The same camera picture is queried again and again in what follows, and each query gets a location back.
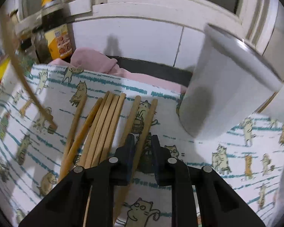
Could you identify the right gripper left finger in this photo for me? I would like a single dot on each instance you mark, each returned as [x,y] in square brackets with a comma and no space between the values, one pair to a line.
[85,196]

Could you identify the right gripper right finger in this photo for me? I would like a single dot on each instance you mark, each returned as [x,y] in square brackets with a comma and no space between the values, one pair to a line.
[199,196]

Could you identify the cat pattern cloth mat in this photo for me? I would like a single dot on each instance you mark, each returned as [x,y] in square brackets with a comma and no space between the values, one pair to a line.
[249,157]

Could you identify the white chopstick holder cup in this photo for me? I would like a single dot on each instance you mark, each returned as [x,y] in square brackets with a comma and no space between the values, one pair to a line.
[231,80]

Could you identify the pink cloth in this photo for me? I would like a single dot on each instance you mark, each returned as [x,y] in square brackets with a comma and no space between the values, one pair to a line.
[92,60]

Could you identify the glass spice jar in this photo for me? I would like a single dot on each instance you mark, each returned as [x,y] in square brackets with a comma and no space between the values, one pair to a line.
[41,47]

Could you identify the soy sauce bottle yellow label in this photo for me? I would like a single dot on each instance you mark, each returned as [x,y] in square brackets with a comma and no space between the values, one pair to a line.
[56,30]

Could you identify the white window frame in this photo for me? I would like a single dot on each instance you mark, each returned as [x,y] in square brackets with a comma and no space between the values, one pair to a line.
[253,21]

